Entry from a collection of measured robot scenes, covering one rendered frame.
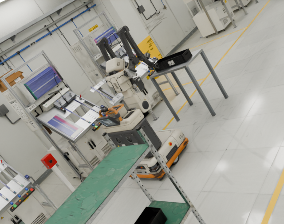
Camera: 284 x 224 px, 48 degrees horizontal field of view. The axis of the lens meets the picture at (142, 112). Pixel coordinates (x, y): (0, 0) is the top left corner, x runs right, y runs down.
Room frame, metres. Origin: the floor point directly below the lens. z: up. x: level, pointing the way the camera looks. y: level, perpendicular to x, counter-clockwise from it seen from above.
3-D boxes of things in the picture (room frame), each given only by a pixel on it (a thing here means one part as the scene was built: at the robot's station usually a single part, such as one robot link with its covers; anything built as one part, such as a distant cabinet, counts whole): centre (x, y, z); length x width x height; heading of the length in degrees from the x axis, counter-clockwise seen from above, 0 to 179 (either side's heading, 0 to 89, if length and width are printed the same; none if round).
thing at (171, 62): (4.31, -0.73, 0.86); 0.57 x 0.17 x 0.11; 37
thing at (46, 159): (4.05, 1.37, 0.39); 0.24 x 0.24 x 0.78; 39
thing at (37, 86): (4.80, 0.97, 1.52); 0.51 x 0.13 x 0.27; 129
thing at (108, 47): (4.09, -0.09, 1.40); 0.11 x 0.06 x 0.43; 37
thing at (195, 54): (4.32, -0.75, 0.40); 0.70 x 0.45 x 0.80; 37
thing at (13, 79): (4.97, 1.24, 1.82); 0.68 x 0.30 x 0.20; 129
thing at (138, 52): (3.75, -0.35, 1.40); 0.11 x 0.06 x 0.43; 37
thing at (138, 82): (3.82, -0.08, 0.99); 0.28 x 0.16 x 0.22; 37
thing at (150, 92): (5.63, -0.17, 0.65); 1.01 x 0.73 x 1.29; 39
